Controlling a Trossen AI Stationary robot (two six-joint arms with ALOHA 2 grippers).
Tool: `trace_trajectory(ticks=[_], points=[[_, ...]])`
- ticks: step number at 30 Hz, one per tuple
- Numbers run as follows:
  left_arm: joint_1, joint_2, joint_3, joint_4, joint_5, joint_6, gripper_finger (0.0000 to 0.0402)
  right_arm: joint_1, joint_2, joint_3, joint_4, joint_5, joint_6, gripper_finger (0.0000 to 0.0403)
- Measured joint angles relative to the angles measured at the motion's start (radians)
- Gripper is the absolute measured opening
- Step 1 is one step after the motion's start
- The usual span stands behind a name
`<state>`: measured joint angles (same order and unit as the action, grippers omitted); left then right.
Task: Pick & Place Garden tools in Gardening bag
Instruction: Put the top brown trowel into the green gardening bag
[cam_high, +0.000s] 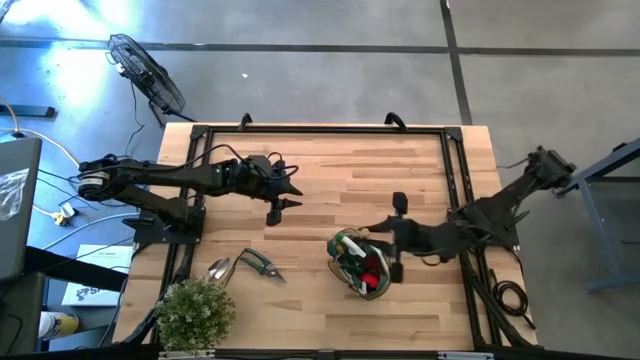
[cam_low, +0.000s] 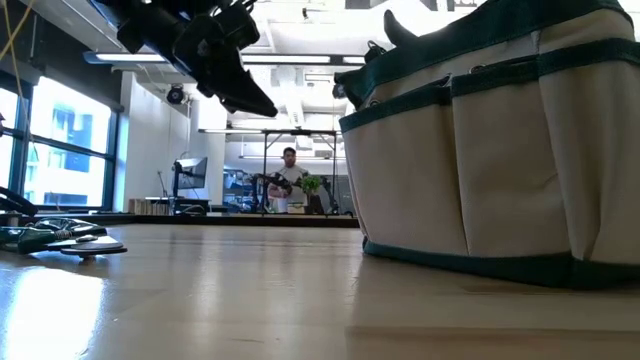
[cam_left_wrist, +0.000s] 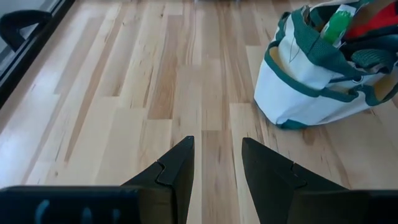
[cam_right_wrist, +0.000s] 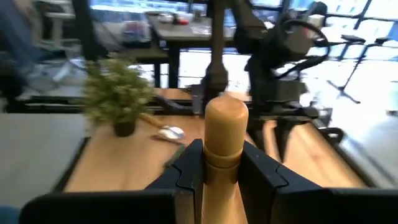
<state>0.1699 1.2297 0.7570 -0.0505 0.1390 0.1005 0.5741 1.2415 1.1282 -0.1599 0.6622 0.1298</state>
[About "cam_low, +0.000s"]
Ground black background rig frame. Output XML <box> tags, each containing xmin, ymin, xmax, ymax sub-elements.
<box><xmin>198</xmin><ymin>127</ymin><xmax>351</xmax><ymax>217</ymax></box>

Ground large window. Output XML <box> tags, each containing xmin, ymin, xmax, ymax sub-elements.
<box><xmin>0</xmin><ymin>72</ymin><xmax>120</xmax><ymax>212</ymax></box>

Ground beige green gardening bag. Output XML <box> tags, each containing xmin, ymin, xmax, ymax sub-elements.
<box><xmin>333</xmin><ymin>0</ymin><xmax>640</xmax><ymax>291</ymax></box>

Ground green pruning shears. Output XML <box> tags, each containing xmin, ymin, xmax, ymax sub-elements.
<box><xmin>0</xmin><ymin>214</ymin><xmax>128</xmax><ymax>261</ymax></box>

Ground wooden slat crate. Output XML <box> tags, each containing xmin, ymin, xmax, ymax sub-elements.
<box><xmin>128</xmin><ymin>198</ymin><xmax>174</xmax><ymax>216</ymax></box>

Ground small green background plant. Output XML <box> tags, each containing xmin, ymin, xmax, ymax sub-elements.
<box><xmin>299</xmin><ymin>174</ymin><xmax>326</xmax><ymax>215</ymax></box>

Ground long ceiling light fixture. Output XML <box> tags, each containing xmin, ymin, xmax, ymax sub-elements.
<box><xmin>83</xmin><ymin>49</ymin><xmax>369</xmax><ymax>69</ymax></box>

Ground person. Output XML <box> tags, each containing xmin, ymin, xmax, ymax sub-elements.
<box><xmin>267</xmin><ymin>146</ymin><xmax>312</xmax><ymax>215</ymax></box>

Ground computer monitor on stand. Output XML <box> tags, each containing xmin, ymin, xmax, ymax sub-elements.
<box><xmin>172</xmin><ymin>157</ymin><xmax>209</xmax><ymax>200</ymax></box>

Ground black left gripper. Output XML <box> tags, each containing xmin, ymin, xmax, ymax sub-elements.
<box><xmin>89</xmin><ymin>0</ymin><xmax>279</xmax><ymax>119</ymax></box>

